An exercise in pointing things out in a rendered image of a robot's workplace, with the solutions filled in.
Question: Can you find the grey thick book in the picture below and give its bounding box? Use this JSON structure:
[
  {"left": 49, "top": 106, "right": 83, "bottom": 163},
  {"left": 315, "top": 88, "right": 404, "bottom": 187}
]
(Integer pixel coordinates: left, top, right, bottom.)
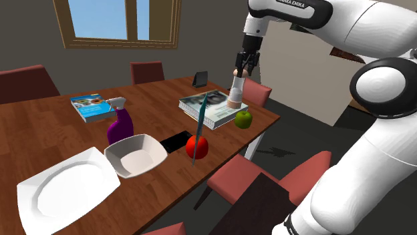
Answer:
[{"left": 178, "top": 89, "right": 249, "bottom": 131}]

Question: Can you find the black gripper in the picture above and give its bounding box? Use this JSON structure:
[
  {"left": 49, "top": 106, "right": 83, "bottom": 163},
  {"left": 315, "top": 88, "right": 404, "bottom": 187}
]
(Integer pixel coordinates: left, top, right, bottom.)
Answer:
[{"left": 235, "top": 33, "right": 264, "bottom": 77}]

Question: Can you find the brown wooden dining table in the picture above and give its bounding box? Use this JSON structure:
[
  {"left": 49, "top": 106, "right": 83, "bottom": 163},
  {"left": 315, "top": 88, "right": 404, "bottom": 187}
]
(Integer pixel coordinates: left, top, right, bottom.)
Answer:
[{"left": 0, "top": 75, "right": 281, "bottom": 235}]

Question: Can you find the purple spray bottle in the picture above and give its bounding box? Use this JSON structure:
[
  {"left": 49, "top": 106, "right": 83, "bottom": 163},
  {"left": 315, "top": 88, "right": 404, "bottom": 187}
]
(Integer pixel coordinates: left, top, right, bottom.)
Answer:
[{"left": 105, "top": 96, "right": 136, "bottom": 147}]

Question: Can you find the green apple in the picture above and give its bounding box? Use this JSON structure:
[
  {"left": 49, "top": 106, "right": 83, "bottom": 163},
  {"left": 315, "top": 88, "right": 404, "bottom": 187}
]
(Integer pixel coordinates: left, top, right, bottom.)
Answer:
[{"left": 234, "top": 110, "right": 253, "bottom": 130}]

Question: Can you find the white square plate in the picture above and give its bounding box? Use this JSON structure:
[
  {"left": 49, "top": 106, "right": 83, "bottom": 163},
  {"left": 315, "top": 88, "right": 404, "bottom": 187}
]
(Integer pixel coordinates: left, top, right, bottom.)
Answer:
[{"left": 16, "top": 146, "right": 122, "bottom": 235}]

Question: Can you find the white square bowl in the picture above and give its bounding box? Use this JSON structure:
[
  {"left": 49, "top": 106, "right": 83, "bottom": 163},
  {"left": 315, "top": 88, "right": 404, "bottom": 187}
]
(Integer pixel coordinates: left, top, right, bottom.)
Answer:
[{"left": 103, "top": 133, "right": 169, "bottom": 180}]

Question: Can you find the black phone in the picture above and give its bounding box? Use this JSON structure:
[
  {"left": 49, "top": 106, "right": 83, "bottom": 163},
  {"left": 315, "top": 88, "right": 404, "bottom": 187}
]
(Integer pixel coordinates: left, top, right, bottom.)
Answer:
[{"left": 159, "top": 130, "right": 194, "bottom": 154}]

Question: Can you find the red upholstered chair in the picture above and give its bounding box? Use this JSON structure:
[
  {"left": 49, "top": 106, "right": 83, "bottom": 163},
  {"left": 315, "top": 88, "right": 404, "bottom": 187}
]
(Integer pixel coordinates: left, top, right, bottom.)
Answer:
[
  {"left": 241, "top": 77, "right": 273, "bottom": 109},
  {"left": 0, "top": 63, "right": 61, "bottom": 105},
  {"left": 141, "top": 222, "right": 188, "bottom": 235},
  {"left": 130, "top": 60, "right": 166, "bottom": 85},
  {"left": 193, "top": 150, "right": 333, "bottom": 211}
]

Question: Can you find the wooden framed window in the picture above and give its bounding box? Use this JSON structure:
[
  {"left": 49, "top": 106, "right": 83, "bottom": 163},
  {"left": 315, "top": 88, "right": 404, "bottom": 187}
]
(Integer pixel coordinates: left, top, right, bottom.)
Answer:
[{"left": 52, "top": 0, "right": 182, "bottom": 50}]

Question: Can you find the blue book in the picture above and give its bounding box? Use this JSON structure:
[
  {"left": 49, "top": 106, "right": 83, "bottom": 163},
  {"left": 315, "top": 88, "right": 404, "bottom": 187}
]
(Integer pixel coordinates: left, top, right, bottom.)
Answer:
[{"left": 69, "top": 93, "right": 117, "bottom": 124}]

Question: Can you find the teal thin flat blade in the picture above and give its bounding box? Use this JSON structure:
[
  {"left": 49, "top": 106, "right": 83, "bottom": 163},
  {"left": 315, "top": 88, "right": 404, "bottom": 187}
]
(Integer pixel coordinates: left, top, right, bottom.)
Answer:
[{"left": 191, "top": 92, "right": 209, "bottom": 166}]

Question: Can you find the red tomato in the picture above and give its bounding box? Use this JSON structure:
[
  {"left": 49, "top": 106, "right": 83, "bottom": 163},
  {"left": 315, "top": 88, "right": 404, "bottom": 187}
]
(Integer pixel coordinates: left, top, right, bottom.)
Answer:
[{"left": 185, "top": 135, "right": 210, "bottom": 161}]

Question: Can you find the black upright stand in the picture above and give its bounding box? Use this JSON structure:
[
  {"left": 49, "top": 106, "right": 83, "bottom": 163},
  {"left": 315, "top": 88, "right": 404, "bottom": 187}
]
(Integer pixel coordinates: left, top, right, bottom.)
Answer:
[{"left": 191, "top": 71, "right": 209, "bottom": 89}]

